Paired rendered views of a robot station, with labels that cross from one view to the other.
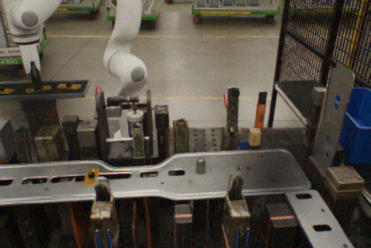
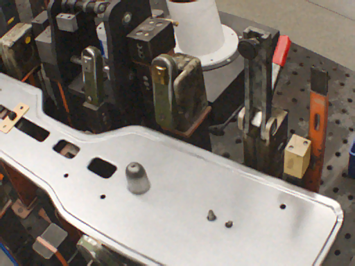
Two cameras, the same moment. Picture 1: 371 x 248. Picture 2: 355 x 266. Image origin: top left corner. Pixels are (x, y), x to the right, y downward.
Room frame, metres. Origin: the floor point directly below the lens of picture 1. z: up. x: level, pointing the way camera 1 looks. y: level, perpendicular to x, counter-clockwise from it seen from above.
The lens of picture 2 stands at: (0.56, -0.46, 1.61)
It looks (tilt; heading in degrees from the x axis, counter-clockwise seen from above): 45 degrees down; 48
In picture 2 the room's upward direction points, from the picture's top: 12 degrees counter-clockwise
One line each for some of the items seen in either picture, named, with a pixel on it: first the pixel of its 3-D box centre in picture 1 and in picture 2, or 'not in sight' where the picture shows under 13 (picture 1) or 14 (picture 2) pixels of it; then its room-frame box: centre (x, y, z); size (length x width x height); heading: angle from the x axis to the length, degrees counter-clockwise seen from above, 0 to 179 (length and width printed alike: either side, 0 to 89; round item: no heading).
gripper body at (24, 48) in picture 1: (30, 54); not in sight; (1.13, 0.55, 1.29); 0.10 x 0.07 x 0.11; 26
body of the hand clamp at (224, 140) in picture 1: (227, 168); (265, 187); (1.03, -0.15, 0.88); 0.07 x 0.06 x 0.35; 5
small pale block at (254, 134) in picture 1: (250, 172); (291, 215); (1.00, -0.23, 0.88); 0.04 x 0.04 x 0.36; 5
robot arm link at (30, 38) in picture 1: (26, 36); not in sight; (1.13, 0.55, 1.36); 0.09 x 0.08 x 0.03; 26
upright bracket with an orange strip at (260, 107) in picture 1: (256, 152); (312, 183); (1.03, -0.25, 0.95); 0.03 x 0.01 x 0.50; 95
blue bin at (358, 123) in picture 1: (358, 122); not in sight; (1.00, -0.59, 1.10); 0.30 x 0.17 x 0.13; 179
